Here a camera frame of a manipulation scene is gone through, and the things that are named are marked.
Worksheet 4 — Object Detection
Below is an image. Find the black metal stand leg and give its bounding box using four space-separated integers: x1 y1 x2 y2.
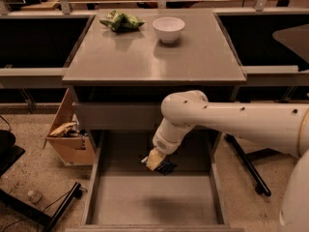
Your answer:
225 134 278 197

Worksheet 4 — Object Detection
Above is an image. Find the open grey middle drawer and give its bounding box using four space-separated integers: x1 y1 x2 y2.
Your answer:
66 130 244 232

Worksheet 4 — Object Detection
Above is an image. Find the white ceramic bowl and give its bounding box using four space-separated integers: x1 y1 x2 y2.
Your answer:
153 16 185 44

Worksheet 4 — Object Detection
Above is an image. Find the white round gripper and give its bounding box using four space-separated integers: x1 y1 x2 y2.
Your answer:
146 130 183 171

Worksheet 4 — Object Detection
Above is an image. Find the closed grey top drawer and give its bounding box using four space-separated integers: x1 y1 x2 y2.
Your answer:
72 102 163 131

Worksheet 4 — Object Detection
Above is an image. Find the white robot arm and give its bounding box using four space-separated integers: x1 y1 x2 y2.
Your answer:
143 90 309 232

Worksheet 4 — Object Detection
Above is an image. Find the black floor stand left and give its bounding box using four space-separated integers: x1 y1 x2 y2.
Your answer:
0 129 83 232

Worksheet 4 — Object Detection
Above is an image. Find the clear plastic bottle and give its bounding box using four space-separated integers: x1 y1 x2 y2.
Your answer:
27 190 42 204

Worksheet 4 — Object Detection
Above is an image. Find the grey drawer cabinet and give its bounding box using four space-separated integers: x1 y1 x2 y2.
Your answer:
62 7 247 232

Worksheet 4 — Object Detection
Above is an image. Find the cardboard box with trash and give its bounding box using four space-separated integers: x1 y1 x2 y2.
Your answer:
46 90 95 165

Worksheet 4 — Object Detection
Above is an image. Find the dark blue rxbar wrapper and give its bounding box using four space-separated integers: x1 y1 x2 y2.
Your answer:
154 159 177 175

